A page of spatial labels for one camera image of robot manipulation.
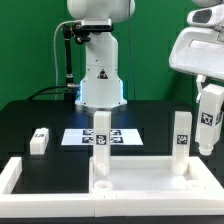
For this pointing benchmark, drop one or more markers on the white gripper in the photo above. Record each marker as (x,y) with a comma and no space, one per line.
(198,51)

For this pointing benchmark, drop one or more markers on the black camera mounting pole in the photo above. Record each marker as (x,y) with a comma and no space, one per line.
(69,53)

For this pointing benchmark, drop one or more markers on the white U-shaped obstacle frame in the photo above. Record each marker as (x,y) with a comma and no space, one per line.
(38,205)

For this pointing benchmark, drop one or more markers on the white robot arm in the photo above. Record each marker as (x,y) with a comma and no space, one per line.
(101,86)

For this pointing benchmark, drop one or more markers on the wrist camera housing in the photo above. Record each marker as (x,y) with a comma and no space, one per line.
(208,17)

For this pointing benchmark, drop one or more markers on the grey camera on mount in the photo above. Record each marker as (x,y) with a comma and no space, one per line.
(97,25)

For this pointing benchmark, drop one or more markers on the white desk top tray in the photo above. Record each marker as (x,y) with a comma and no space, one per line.
(145,186)

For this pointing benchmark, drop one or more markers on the fiducial marker sheet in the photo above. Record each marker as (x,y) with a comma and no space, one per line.
(73,137)

